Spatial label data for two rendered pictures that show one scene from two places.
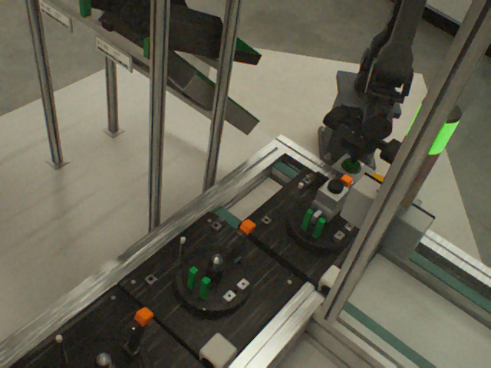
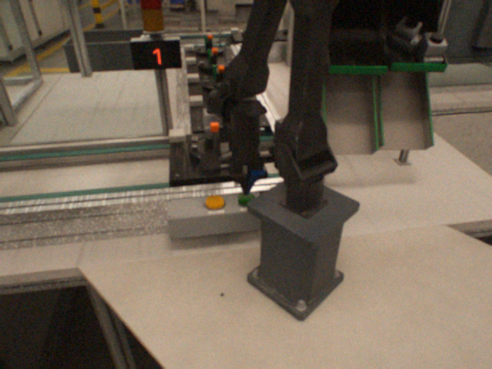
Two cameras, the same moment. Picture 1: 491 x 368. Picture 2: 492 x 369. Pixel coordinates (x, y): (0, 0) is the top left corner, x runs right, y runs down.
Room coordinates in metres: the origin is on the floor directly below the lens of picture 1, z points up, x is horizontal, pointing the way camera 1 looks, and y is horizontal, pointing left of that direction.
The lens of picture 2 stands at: (1.41, -0.69, 1.46)
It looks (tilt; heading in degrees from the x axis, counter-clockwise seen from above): 34 degrees down; 139
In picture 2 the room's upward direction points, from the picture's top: straight up
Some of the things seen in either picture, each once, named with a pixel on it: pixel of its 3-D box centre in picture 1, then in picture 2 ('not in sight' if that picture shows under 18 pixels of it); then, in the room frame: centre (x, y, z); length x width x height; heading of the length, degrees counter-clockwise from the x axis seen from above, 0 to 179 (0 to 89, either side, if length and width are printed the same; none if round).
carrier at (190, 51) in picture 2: not in sight; (209, 44); (-0.11, 0.40, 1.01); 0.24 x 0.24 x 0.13; 58
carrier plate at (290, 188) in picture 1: (318, 228); (214, 155); (0.70, -0.18, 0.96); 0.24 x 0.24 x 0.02; 58
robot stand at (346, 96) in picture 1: (356, 123); (299, 244); (1.08, -0.27, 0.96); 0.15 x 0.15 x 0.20; 5
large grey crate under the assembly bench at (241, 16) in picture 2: not in sight; (253, 12); (-3.40, 3.67, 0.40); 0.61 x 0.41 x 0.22; 50
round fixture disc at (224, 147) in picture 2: (321, 222); (214, 148); (0.70, -0.18, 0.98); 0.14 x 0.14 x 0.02
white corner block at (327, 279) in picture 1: (334, 284); (177, 137); (0.57, -0.21, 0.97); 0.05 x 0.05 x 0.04; 58
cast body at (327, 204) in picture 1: (328, 199); (212, 119); (0.69, -0.17, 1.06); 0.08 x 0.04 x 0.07; 148
